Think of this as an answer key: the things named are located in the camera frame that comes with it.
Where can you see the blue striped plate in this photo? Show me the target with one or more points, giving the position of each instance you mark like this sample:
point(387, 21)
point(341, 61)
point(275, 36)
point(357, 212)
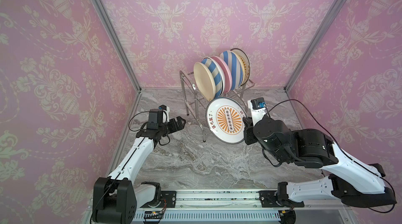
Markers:
point(217, 73)
point(230, 58)

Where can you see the blue striped plate back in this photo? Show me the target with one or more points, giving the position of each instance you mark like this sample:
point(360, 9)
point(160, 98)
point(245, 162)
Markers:
point(217, 73)

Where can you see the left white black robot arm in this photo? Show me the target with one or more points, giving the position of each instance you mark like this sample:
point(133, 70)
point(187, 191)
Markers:
point(115, 199)

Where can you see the cream plate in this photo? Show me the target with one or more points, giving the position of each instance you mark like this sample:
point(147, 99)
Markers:
point(204, 81)

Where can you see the sunburst plate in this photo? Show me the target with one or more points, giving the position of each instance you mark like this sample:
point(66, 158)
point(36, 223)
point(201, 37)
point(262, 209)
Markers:
point(248, 65)
point(225, 120)

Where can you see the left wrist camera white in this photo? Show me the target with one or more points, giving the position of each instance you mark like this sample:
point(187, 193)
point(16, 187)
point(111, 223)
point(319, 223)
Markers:
point(166, 111)

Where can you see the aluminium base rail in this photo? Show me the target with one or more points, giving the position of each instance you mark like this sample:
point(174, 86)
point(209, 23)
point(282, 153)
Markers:
point(242, 206)

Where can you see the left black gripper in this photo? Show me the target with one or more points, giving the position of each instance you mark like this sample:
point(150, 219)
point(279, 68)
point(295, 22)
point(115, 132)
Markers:
point(175, 127)

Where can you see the steel two-tier dish rack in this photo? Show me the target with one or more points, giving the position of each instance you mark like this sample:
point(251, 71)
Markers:
point(196, 104)

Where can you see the pink plate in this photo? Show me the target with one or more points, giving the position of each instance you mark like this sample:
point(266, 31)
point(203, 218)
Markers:
point(226, 74)

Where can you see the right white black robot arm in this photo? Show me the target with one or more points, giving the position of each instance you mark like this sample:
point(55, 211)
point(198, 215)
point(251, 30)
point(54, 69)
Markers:
point(354, 183)

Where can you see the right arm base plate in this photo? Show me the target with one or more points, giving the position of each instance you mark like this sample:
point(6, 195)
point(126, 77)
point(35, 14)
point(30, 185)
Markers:
point(268, 199)

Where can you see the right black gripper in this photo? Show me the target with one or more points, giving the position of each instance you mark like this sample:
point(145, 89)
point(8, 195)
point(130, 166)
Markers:
point(251, 131)

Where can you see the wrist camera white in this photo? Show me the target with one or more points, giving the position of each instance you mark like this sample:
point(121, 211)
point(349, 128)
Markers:
point(166, 111)
point(258, 109)

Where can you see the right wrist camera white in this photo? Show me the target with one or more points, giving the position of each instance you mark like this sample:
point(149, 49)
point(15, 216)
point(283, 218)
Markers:
point(258, 109)

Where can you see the blue striped plate front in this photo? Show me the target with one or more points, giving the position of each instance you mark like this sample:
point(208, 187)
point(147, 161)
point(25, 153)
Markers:
point(230, 58)

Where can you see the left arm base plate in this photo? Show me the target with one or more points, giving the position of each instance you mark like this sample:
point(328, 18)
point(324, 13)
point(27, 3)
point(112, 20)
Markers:
point(166, 198)

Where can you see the yellow bear plate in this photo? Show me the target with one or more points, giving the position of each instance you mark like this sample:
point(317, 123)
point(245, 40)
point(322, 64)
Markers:
point(241, 67)

